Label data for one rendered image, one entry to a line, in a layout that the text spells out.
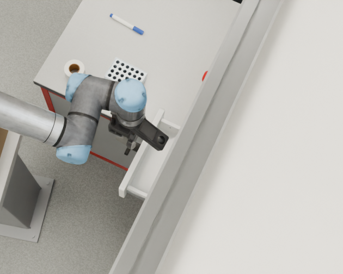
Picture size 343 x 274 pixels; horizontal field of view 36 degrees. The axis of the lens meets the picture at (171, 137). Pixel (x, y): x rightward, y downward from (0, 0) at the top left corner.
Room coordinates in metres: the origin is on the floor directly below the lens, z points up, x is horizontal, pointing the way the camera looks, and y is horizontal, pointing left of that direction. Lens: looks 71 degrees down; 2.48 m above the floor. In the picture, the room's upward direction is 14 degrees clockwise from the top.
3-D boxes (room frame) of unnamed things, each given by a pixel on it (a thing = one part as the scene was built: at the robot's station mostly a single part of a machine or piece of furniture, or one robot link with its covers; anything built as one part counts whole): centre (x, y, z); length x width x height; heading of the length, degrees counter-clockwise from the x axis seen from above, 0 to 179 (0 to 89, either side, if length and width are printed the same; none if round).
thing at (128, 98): (0.48, 0.12, 1.26); 0.09 x 0.08 x 0.11; 91
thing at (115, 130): (0.49, 0.13, 1.10); 0.09 x 0.08 x 0.12; 79
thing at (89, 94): (0.46, 0.22, 1.26); 0.11 x 0.11 x 0.08; 1
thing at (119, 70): (0.76, 0.20, 0.78); 0.12 x 0.08 x 0.04; 77
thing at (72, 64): (0.73, 0.38, 0.78); 0.07 x 0.07 x 0.04
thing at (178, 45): (0.91, 0.17, 0.38); 0.62 x 0.58 x 0.76; 169
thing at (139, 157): (0.48, 0.08, 0.87); 0.29 x 0.02 x 0.11; 169
